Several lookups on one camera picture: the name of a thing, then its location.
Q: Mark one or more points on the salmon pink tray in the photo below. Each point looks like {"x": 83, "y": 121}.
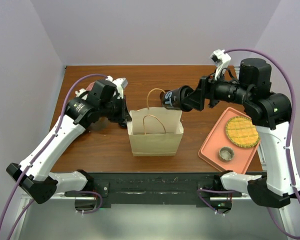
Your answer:
{"x": 217, "y": 139}

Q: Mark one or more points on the small grey sugar bowl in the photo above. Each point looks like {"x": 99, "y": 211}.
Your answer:
{"x": 226, "y": 154}

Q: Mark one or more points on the black takeout coffee cup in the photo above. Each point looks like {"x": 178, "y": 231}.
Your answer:
{"x": 172, "y": 100}

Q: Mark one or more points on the grey straw holder cup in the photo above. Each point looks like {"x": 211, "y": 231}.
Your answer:
{"x": 99, "y": 125}

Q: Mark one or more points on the yellow woven coaster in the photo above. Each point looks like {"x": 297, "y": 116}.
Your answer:
{"x": 241, "y": 132}

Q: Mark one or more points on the white wrapped straws bundle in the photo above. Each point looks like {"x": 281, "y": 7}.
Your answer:
{"x": 80, "y": 93}

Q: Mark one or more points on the yellow paper bag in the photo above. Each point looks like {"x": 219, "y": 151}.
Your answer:
{"x": 155, "y": 131}

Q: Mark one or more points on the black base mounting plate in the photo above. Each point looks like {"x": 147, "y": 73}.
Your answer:
{"x": 152, "y": 188}

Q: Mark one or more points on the black cup lid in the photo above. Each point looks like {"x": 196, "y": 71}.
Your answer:
{"x": 185, "y": 92}
{"x": 123, "y": 124}

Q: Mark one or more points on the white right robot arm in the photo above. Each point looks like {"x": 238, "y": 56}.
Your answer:
{"x": 271, "y": 115}

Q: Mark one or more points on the pink polka dot plate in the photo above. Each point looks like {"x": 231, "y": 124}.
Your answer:
{"x": 90, "y": 86}

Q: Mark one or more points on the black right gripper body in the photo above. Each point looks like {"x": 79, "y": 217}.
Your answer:
{"x": 223, "y": 90}

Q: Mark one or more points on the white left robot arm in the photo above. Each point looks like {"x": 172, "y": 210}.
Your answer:
{"x": 71, "y": 123}

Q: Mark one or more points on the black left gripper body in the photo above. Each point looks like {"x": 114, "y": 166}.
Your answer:
{"x": 113, "y": 110}

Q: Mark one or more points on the aluminium frame rail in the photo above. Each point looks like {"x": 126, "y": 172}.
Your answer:
{"x": 42, "y": 193}

